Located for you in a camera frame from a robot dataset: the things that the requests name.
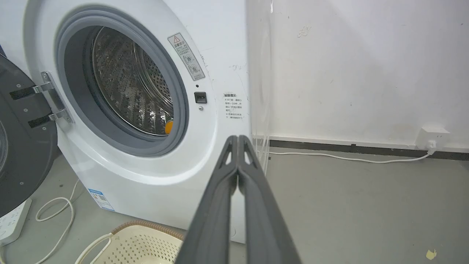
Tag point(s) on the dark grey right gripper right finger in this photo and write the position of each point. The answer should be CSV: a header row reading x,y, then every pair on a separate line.
x,y
265,223

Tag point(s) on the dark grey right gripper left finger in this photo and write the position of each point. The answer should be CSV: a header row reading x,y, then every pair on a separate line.
x,y
210,220

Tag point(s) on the cream perforated laundry basket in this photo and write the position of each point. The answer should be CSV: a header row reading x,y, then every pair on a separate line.
x,y
139,245

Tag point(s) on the white front-load washing machine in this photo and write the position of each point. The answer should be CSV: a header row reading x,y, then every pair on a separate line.
x,y
146,176

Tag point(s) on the orange plush toy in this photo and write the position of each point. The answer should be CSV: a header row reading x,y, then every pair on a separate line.
x,y
169,127

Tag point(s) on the dark grey washing machine door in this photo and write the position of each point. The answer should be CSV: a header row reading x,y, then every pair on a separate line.
x,y
22,146

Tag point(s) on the yellow paper scrap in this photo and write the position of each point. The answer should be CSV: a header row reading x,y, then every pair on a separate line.
x,y
431,254

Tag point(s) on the white power strip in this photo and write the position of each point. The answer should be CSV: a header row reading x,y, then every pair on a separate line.
x,y
11,222

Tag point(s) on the white wall socket box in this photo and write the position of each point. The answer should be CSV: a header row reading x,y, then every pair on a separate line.
x,y
432,136

